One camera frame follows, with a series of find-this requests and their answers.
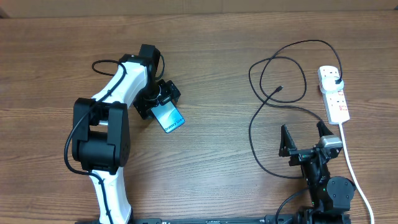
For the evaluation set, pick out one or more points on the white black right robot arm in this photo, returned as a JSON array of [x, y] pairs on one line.
[[331, 196]]

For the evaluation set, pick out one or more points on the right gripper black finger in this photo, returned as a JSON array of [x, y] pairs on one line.
[[287, 144], [323, 130]]

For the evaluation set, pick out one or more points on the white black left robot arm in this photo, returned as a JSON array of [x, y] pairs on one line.
[[99, 143]]

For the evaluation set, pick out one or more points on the white power strip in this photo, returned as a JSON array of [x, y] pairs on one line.
[[335, 103]]

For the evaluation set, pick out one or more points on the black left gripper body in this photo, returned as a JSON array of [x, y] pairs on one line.
[[152, 94]]

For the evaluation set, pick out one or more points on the white USB charger plug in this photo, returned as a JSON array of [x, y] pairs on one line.
[[330, 84]]

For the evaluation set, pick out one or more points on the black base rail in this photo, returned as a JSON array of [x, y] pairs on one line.
[[268, 219]]

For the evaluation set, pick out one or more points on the Galaxy smartphone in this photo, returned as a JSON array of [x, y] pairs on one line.
[[168, 116]]

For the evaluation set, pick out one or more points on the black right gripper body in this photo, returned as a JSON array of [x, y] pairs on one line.
[[300, 155]]

